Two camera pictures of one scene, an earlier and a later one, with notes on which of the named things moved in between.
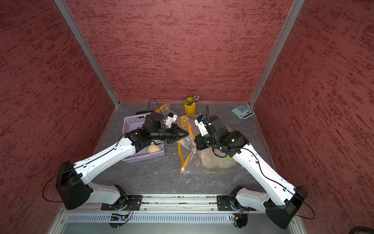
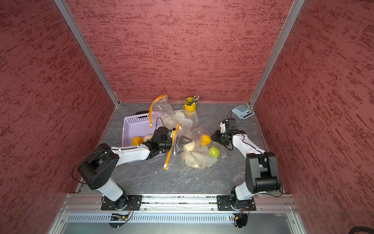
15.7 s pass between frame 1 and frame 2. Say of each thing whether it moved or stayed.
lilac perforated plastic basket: stayed
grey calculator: stayed
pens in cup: stayed
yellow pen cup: stayed
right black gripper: moved
